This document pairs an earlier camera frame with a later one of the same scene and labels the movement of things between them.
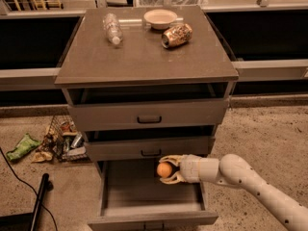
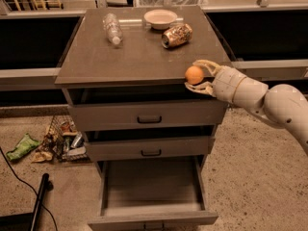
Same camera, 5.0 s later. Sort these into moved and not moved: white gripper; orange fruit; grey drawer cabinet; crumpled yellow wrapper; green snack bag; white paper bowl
Moved: orange fruit; white gripper
Not moved: crumpled yellow wrapper; grey drawer cabinet; green snack bag; white paper bowl
